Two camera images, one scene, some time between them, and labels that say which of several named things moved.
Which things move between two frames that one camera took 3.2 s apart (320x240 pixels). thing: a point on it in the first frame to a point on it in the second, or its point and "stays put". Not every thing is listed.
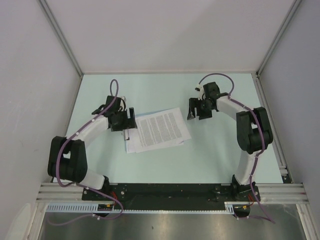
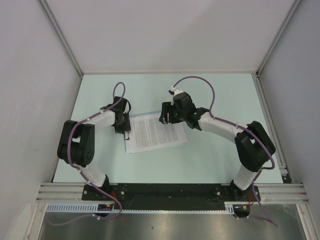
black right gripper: (193, 103) to (167, 107)
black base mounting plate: (165, 196) stays put
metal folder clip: (126, 135) stays put
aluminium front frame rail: (283, 193) stays put
